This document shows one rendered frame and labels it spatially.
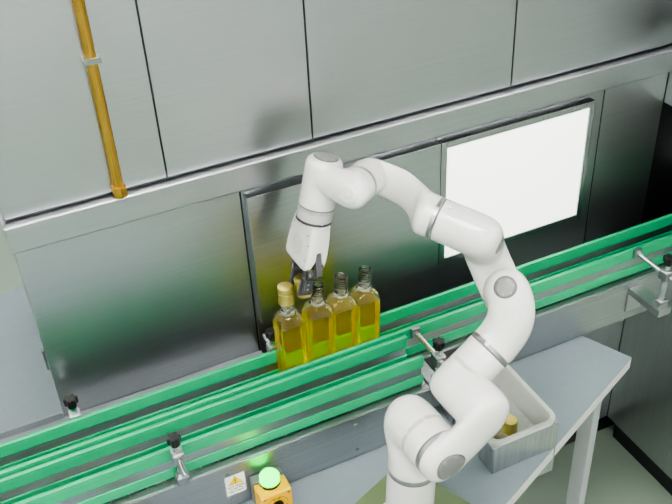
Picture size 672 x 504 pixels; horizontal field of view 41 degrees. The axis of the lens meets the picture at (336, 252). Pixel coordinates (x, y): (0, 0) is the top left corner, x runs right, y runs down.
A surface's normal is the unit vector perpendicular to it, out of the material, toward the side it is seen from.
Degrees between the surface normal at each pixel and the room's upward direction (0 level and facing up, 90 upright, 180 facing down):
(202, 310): 90
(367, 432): 90
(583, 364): 0
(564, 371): 0
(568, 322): 90
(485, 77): 90
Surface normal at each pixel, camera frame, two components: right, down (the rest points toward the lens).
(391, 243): 0.43, 0.51
